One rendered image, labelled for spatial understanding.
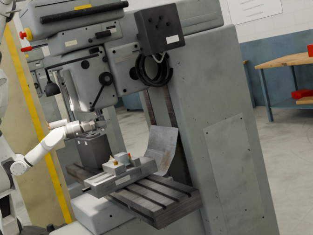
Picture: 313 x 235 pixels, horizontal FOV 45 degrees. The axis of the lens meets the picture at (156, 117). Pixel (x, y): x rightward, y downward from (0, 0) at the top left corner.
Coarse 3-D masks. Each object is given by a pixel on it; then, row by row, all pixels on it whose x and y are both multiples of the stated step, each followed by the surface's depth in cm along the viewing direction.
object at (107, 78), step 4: (104, 72) 190; (108, 72) 191; (100, 76) 189; (104, 76) 189; (108, 76) 190; (112, 76) 192; (100, 80) 189; (104, 80) 189; (108, 80) 190; (112, 80) 192; (104, 84) 189; (108, 84) 191; (100, 92) 188; (96, 100) 188; (92, 108) 186
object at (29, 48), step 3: (39, 45) 195; (42, 45) 196; (45, 45) 197; (21, 48) 191; (24, 48) 191; (27, 48) 192; (30, 48) 192; (33, 48) 194; (21, 51) 191; (24, 51) 192
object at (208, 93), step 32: (224, 32) 213; (192, 64) 203; (224, 64) 214; (160, 96) 216; (192, 96) 204; (224, 96) 215; (192, 128) 205; (224, 128) 215; (256, 128) 228; (192, 160) 208; (224, 160) 216; (256, 160) 229; (224, 192) 217; (256, 192) 229; (224, 224) 218; (256, 224) 230
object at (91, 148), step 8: (88, 136) 231; (96, 136) 230; (104, 136) 232; (80, 144) 238; (88, 144) 228; (96, 144) 228; (104, 144) 232; (80, 152) 242; (88, 152) 232; (96, 152) 228; (104, 152) 232; (88, 160) 236; (96, 160) 228; (104, 160) 232; (96, 168) 231
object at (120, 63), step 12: (120, 48) 194; (132, 48) 198; (108, 60) 194; (120, 60) 194; (132, 60) 198; (120, 72) 195; (132, 72) 198; (120, 84) 195; (132, 84) 198; (144, 84) 202; (120, 96) 197
